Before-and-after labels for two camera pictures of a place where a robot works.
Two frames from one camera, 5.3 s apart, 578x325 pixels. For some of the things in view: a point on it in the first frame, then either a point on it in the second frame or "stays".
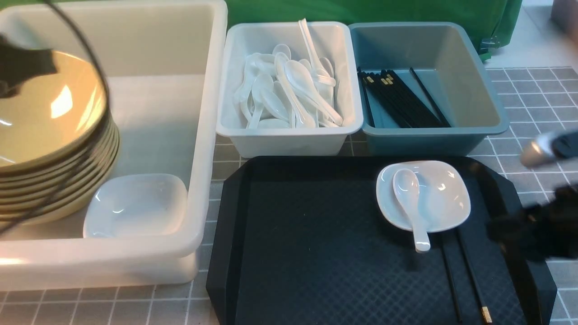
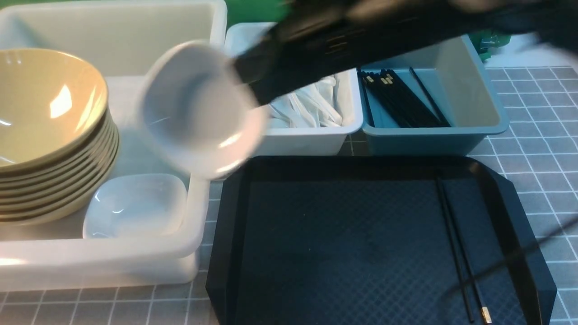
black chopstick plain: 451,277 -> 454,250
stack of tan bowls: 59,145 stays
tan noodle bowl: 53,115 stays
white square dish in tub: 136,205 stays
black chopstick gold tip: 481,304 stays
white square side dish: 444,193 -> 198,112
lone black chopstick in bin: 429,96 stays
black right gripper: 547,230 -> 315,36
